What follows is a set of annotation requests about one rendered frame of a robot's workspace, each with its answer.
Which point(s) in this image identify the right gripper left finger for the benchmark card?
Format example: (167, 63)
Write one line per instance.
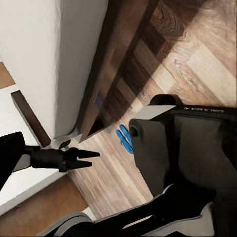
(12, 147)

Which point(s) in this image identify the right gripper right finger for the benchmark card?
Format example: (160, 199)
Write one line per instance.
(229, 147)

